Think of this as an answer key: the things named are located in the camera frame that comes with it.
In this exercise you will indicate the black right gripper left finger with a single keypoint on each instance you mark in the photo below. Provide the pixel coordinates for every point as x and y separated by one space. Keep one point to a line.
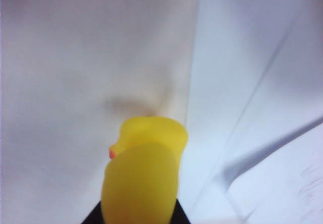
97 216

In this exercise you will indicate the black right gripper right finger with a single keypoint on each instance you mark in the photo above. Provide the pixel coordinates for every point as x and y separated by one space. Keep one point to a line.
179 214

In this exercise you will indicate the yellow tufted duck toy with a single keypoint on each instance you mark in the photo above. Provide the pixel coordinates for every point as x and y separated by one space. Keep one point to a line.
141 178

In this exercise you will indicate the blank white paper sheet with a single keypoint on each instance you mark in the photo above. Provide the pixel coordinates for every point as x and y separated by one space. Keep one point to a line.
227 57

